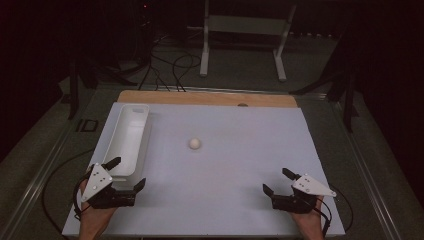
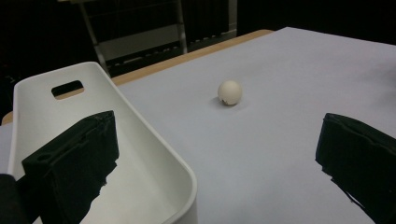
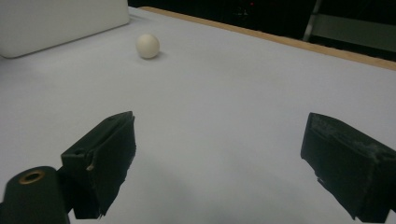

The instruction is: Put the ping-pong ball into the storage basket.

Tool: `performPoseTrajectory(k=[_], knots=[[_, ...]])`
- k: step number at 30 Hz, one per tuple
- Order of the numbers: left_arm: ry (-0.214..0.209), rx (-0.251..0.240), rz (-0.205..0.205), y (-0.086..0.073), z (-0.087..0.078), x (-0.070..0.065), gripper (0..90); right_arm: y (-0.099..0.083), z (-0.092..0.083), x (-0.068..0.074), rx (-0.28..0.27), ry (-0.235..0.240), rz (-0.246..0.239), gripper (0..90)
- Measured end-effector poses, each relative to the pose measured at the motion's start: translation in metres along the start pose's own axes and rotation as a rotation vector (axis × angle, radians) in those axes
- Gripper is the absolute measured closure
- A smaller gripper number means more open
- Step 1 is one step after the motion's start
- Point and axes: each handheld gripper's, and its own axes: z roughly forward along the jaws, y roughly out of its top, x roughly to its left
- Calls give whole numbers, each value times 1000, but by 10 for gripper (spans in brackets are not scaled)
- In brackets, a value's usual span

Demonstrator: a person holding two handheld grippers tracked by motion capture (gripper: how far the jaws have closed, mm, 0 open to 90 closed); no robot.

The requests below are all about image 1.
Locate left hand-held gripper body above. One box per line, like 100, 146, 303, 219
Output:
80, 162, 138, 210

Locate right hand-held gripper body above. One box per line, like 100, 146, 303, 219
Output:
270, 173, 338, 215

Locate white plastic bin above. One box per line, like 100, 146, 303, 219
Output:
101, 103, 153, 184

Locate person's right hand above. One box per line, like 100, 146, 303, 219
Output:
291, 195, 326, 234

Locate person's left hand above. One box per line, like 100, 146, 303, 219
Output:
77, 179, 118, 233

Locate white table cover sheet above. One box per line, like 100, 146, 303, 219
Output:
61, 101, 346, 238

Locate black stand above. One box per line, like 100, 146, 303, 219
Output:
289, 64, 360, 134
67, 58, 138, 121

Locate white metal stand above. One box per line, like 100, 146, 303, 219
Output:
198, 0, 298, 83

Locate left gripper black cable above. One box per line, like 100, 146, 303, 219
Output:
41, 148, 96, 240

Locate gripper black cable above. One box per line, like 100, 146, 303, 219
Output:
313, 184, 354, 238
41, 148, 96, 240

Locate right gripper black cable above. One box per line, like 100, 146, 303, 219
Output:
313, 184, 354, 238

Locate metal floor rail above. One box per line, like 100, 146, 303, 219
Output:
328, 96, 403, 240
0, 88, 98, 240

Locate black floor cables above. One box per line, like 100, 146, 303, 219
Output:
137, 31, 203, 93

